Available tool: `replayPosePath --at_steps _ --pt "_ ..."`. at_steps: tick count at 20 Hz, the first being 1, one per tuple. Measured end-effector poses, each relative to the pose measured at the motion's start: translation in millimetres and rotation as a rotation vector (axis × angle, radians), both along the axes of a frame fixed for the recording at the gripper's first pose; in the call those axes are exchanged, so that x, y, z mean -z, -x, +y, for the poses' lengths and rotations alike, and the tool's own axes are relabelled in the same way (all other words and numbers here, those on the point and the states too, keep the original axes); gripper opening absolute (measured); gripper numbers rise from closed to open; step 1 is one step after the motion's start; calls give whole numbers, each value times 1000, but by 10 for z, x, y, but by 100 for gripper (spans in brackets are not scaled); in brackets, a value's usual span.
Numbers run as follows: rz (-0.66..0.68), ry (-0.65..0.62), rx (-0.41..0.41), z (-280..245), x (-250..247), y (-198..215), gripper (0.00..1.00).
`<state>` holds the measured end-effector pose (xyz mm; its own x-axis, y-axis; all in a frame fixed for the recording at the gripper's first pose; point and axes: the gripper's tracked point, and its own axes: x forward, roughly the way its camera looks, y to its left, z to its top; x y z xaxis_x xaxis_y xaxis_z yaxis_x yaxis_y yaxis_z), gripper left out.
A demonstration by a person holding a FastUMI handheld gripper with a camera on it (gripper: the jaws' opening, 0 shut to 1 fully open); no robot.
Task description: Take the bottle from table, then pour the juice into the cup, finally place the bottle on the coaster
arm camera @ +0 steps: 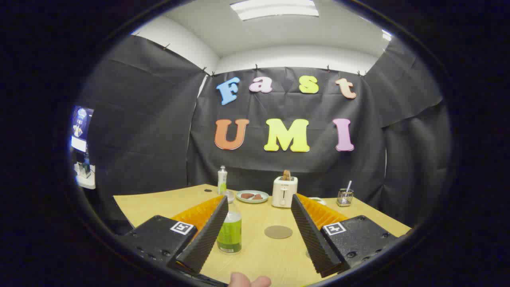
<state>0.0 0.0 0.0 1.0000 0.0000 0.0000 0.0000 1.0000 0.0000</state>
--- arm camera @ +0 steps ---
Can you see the pale green plate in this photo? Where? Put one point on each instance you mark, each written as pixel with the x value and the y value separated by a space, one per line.
pixel 252 201

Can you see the black backdrop cloth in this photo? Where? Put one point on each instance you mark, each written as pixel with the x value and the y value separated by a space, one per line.
pixel 159 119

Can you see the green juice bottle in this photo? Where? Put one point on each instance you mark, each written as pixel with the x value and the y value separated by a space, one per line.
pixel 231 231

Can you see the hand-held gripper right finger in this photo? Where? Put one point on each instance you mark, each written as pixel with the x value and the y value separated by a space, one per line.
pixel 312 239

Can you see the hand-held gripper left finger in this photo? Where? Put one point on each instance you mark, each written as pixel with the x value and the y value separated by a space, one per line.
pixel 207 235

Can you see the computer monitor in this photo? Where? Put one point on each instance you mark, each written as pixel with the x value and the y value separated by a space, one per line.
pixel 81 127

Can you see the round brown coaster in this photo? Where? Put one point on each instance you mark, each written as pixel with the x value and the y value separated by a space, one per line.
pixel 278 232

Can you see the white toaster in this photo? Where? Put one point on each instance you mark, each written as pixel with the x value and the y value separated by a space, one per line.
pixel 284 193

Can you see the white divided tray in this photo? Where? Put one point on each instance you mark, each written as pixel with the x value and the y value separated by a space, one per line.
pixel 317 200

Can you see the white straw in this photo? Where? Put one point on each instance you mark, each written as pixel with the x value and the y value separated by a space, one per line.
pixel 349 185

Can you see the white side desk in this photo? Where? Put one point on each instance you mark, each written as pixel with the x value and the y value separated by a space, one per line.
pixel 87 181

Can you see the ceiling light panel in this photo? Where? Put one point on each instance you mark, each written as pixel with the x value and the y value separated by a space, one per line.
pixel 275 8

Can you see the wooden table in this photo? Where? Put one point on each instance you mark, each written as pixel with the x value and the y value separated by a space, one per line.
pixel 259 255

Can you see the brown toast slice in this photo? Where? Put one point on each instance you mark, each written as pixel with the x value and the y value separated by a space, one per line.
pixel 286 174

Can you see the small white green bottle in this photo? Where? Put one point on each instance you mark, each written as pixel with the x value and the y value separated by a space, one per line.
pixel 222 181

